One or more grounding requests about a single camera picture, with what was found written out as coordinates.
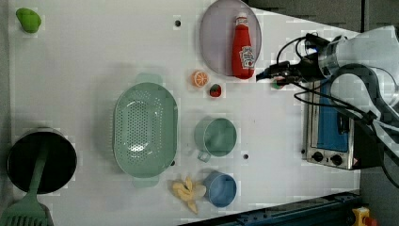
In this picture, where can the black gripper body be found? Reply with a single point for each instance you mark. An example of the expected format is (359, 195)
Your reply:
(306, 70)

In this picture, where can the orange slice toy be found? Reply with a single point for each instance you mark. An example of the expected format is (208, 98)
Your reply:
(199, 79)

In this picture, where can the blue metal frame rail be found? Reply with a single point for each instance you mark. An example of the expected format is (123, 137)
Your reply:
(331, 210)

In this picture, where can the green mug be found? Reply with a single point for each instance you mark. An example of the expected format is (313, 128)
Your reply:
(214, 137)

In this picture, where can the strawberry toy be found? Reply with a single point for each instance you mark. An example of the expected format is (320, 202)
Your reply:
(215, 90)

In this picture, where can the green spatula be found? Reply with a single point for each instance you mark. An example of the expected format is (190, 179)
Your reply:
(28, 211)

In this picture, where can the blue cup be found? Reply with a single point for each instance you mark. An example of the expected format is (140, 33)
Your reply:
(220, 189)

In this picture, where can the grey round plate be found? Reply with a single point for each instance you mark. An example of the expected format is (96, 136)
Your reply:
(216, 33)

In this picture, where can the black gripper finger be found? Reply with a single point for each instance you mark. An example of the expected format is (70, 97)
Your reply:
(279, 84)
(263, 75)

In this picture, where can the peeled banana toy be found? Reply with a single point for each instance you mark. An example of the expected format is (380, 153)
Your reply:
(189, 192)

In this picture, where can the yellow emergency stop button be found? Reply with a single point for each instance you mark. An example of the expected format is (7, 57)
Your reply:
(363, 218)

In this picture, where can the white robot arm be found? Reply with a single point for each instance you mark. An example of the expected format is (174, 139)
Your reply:
(360, 75)

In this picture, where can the silver toaster oven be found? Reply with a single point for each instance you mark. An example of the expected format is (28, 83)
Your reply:
(336, 141)

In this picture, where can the green perforated colander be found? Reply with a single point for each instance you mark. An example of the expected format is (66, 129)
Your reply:
(145, 130)

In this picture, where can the red plush ketchup bottle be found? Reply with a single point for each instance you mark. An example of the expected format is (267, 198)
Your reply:
(242, 56)

